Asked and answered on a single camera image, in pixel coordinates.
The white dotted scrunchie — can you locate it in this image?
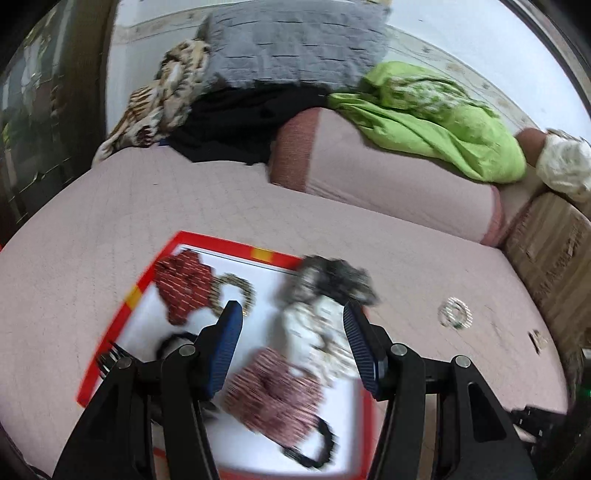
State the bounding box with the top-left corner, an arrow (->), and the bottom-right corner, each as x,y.
281,295 -> 359,385

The red plaid scrunchie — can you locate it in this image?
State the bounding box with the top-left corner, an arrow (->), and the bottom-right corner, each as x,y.
224,347 -> 325,447

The leopard print hair tie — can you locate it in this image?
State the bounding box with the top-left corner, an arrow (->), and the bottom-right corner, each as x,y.
212,273 -> 257,318

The black cloth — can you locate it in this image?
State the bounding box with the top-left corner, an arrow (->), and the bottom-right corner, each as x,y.
159,85 -> 329,168

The grey quilted pillow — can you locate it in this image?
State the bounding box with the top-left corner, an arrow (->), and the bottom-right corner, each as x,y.
196,4 -> 392,96

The black ruffled hair tie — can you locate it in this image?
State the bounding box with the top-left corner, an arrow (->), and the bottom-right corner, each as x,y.
281,415 -> 339,470

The pink bolster pillow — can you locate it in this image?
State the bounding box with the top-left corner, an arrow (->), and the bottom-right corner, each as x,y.
269,107 -> 507,247

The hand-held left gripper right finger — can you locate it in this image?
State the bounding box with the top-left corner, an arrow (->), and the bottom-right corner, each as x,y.
342,302 -> 539,480

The black hair claw clip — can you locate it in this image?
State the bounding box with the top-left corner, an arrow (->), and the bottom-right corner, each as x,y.
96,340 -> 136,378

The red white-dotted scrunchie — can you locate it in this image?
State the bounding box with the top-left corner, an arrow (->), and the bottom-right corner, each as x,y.
153,249 -> 218,325

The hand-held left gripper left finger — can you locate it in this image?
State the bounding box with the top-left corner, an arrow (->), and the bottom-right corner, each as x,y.
53,300 -> 244,480

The white lace cloth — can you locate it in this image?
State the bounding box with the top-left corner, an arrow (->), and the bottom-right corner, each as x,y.
536,129 -> 591,205

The grey lace scrunchie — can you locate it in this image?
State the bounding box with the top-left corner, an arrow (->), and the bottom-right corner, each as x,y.
281,255 -> 382,308

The red tray with white inside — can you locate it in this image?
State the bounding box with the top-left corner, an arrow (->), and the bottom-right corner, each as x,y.
76,231 -> 393,480

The dark wooden cabinet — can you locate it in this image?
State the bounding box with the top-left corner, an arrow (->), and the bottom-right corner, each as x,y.
0,0 -> 118,241

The leopard-print cloth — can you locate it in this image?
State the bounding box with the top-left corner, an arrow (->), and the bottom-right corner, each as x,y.
92,39 -> 214,168

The clear spiral hair tie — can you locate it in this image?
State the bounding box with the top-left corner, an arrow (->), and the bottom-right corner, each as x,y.
438,298 -> 474,330

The brown round cushion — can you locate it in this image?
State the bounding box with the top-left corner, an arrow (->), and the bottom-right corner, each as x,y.
513,127 -> 551,168

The pink quilted bedspread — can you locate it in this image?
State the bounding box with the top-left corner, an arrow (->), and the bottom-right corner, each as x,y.
0,148 -> 571,480

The green cloth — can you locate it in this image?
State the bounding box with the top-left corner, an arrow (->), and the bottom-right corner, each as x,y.
326,61 -> 528,184

